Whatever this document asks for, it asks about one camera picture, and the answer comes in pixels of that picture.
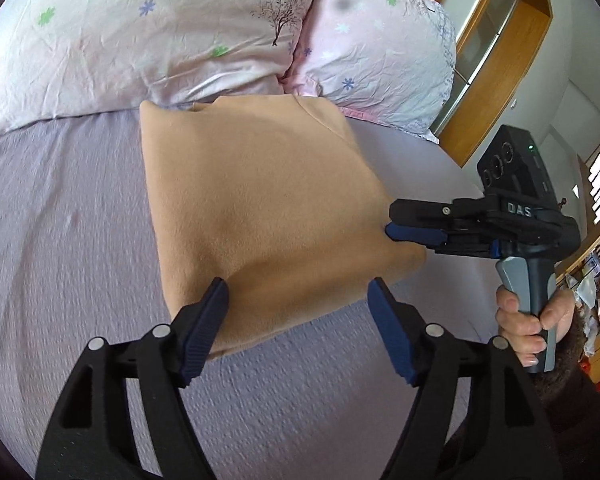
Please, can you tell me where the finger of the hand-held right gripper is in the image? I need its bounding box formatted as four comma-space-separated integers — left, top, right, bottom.
389, 199, 487, 223
385, 221, 498, 259

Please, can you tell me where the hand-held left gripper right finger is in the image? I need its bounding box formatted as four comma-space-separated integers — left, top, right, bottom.
367, 277, 564, 480

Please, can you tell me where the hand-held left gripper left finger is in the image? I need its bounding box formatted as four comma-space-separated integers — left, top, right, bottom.
35, 277, 230, 480

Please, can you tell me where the tan fleece garment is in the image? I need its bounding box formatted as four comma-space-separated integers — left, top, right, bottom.
139, 94, 428, 361

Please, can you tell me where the person's right forearm dark sleeve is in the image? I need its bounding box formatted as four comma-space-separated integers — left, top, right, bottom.
527, 316, 600, 441

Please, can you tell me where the person's right hand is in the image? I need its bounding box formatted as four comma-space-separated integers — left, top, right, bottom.
495, 285, 578, 367

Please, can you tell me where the cluttered wooden shelf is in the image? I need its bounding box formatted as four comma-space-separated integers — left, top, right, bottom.
555, 230, 600, 392

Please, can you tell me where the wooden framed glass cabinet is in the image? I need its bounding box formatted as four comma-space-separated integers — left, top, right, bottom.
402, 0, 554, 169

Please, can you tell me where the lilac bed sheet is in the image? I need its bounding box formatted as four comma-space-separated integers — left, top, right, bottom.
0, 107, 487, 480

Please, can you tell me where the pink floral pillow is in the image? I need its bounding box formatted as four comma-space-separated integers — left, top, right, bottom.
0, 0, 324, 141
279, 0, 457, 142

